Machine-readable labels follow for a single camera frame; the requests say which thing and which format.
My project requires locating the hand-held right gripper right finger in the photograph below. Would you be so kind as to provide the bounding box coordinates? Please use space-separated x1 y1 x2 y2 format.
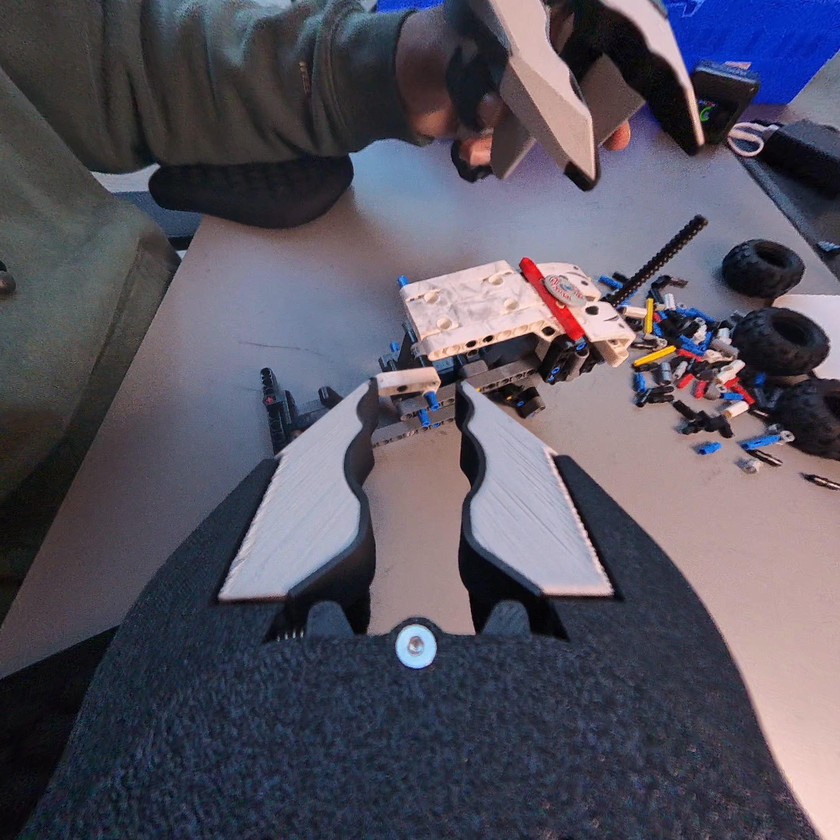
456 381 616 599

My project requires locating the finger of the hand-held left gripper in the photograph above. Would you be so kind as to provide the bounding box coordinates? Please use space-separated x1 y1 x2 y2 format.
602 0 706 156
471 0 599 193

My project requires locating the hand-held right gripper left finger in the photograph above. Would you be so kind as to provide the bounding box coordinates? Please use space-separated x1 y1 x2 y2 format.
217 377 383 603

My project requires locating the white brick toy truck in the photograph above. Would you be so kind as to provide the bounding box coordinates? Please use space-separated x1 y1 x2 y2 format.
259 258 637 454

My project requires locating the person's left forearm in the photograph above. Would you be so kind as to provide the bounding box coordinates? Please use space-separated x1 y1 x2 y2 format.
0 0 434 175

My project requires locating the grey desk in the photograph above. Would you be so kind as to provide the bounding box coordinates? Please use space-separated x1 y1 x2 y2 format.
0 52 840 840

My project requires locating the black desk mat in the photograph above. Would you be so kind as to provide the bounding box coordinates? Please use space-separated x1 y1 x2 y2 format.
738 157 840 263

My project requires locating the person's left hand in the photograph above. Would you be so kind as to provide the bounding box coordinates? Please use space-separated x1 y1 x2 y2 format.
394 5 494 168

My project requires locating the black power bank with screen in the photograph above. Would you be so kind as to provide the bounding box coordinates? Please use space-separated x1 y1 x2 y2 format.
689 60 762 145

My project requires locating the blue plastic bin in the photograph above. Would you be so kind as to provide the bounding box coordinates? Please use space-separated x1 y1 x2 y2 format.
659 0 840 106

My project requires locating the black power adapter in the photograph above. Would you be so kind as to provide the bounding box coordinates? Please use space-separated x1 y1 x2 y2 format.
758 119 840 194

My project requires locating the black ridged rod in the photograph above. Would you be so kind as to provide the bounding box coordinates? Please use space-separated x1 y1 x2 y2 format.
607 214 710 306

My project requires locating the pile of small brick parts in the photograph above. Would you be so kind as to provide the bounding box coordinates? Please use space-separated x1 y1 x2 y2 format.
597 269 840 493

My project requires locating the black toy tyre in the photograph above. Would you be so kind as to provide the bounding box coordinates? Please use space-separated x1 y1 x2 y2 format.
731 307 831 378
722 239 806 299
774 377 840 460

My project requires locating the black chair armrest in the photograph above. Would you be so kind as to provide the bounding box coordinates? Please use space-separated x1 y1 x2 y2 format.
147 154 355 231

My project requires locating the person's green sweatshirt torso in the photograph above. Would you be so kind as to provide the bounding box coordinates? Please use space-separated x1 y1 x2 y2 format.
0 66 181 592

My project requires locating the white cable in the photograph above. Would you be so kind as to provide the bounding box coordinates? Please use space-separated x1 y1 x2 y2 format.
725 121 782 158

